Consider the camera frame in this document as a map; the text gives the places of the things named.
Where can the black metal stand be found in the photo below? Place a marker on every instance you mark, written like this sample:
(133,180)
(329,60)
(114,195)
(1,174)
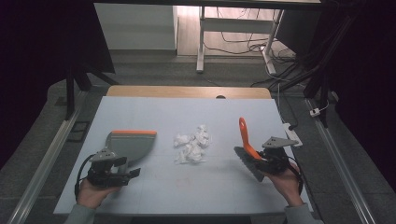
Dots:
(323,84)
(71,90)

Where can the white power strip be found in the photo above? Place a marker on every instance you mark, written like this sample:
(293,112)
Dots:
(294,137)

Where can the white foam board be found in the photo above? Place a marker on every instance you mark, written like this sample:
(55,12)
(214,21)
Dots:
(186,112)

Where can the grey dustpan with orange edge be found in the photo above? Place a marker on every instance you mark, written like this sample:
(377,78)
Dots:
(134,144)

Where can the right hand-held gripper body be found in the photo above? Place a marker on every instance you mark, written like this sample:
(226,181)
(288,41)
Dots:
(278,158)

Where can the dark curtain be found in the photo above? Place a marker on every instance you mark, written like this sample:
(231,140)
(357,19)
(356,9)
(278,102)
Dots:
(373,77)
(37,46)

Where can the white cabinet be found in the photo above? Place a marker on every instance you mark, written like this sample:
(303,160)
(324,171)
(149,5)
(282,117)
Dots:
(137,28)

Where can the small white adapter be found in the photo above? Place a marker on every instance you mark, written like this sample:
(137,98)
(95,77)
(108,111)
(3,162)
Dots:
(315,112)

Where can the person's right hand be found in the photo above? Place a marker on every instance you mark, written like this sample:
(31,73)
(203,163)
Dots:
(288,183)

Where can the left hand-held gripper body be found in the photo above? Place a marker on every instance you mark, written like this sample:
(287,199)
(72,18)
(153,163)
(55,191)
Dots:
(102,177)

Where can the person's left hand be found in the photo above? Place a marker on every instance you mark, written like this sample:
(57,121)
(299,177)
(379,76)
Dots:
(90,194)

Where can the aluminium rail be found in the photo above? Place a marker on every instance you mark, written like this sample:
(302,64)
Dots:
(339,161)
(46,155)

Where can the pile of white paper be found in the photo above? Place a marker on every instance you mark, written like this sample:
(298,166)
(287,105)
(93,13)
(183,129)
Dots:
(194,146)

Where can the white desk frame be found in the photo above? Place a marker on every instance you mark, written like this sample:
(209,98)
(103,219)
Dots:
(236,25)

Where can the black floor plate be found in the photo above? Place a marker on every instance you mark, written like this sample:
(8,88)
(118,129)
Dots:
(77,131)

